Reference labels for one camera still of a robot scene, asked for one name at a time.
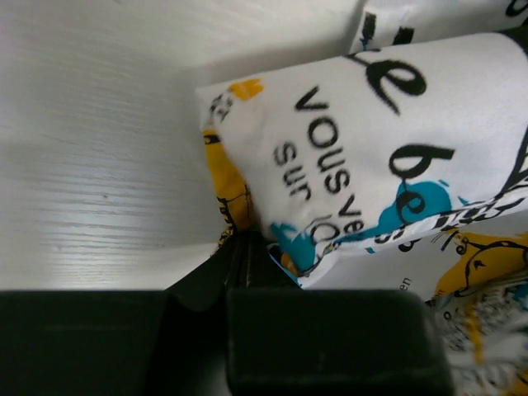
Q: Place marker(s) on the white yellow teal printed shorts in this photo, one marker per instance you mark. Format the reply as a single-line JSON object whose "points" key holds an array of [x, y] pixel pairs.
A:
{"points": [[401, 165]]}

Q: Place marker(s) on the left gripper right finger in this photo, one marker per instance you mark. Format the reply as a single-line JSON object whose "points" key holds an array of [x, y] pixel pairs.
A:
{"points": [[282, 340]]}

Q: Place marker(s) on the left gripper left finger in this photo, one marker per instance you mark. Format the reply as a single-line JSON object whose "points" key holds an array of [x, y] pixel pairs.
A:
{"points": [[120, 342]]}

